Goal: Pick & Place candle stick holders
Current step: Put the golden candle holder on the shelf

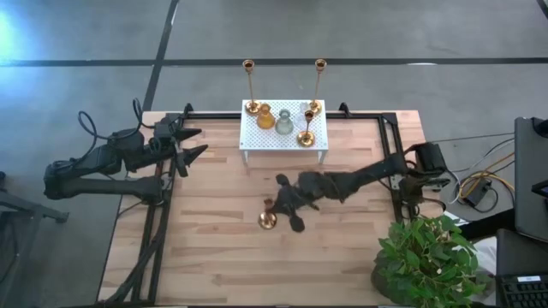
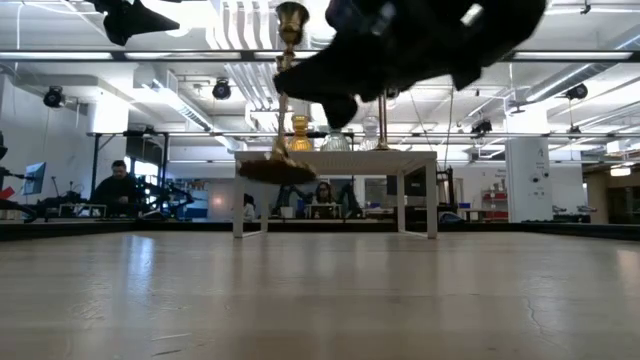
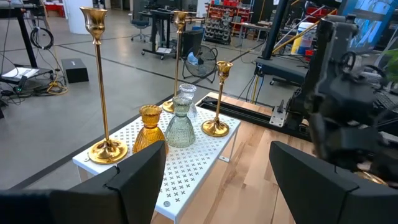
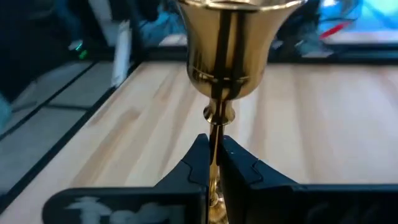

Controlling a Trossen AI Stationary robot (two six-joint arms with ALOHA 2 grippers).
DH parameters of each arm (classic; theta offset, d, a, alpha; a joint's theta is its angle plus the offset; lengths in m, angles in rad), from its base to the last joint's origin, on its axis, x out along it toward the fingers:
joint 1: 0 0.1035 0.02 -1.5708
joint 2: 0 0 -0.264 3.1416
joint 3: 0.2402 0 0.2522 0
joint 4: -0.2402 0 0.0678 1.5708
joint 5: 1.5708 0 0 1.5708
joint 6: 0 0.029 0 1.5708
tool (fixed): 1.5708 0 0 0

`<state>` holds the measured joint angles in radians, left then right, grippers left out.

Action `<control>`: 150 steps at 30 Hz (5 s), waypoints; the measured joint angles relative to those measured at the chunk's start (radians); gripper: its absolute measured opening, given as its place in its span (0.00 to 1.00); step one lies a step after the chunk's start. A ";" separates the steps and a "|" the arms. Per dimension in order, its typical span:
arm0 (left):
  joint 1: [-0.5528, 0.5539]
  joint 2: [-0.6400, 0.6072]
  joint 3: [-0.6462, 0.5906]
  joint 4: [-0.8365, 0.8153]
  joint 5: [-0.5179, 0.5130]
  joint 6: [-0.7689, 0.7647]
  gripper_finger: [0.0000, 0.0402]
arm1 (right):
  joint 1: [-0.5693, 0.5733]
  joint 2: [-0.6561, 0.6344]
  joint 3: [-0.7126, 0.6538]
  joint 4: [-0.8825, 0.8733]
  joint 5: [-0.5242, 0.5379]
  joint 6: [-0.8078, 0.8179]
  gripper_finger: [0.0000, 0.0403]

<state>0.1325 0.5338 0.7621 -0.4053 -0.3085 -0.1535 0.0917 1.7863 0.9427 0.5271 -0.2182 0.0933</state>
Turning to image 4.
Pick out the blue plastic sheet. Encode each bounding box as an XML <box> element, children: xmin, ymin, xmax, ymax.
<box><xmin>138</xmin><ymin>0</ymin><xmax>398</xmax><ymax>44</ymax></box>

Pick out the black aluminium table frame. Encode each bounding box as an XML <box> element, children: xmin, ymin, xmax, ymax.
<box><xmin>0</xmin><ymin>43</ymin><xmax>398</xmax><ymax>215</ymax></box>

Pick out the white paper sheet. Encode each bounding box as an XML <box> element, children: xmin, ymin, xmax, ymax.
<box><xmin>111</xmin><ymin>20</ymin><xmax>133</xmax><ymax>88</ymax></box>

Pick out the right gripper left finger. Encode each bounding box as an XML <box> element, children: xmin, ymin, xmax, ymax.
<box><xmin>42</xmin><ymin>133</ymin><xmax>210</xmax><ymax>224</ymax></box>

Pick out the medium gold candlestick holder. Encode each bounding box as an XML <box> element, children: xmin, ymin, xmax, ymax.
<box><xmin>175</xmin><ymin>0</ymin><xmax>308</xmax><ymax>224</ymax></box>

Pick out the black device green light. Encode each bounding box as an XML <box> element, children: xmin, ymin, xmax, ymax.
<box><xmin>67</xmin><ymin>39</ymin><xmax>91</xmax><ymax>62</ymax></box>

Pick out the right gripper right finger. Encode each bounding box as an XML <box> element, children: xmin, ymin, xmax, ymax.
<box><xmin>219</xmin><ymin>135</ymin><xmax>398</xmax><ymax>224</ymax></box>

